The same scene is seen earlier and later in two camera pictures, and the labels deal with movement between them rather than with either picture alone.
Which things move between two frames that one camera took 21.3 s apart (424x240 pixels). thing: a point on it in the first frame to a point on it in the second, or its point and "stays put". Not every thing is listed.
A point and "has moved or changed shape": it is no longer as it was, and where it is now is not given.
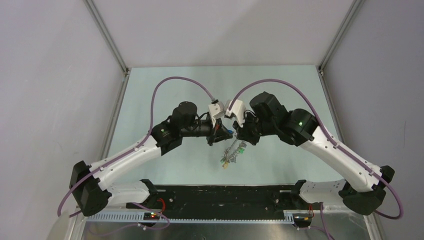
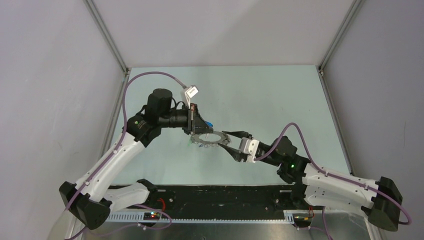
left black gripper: x=219 y=132 to x=196 y=124
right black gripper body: x=251 y=130 to x=258 y=154
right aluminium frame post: x=356 y=6 stays put
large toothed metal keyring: x=237 y=146 has moved or changed shape
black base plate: x=222 y=199 stays put
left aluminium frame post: x=111 y=42 stays put
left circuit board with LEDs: x=151 y=216 stays put
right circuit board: x=302 y=218 stays put
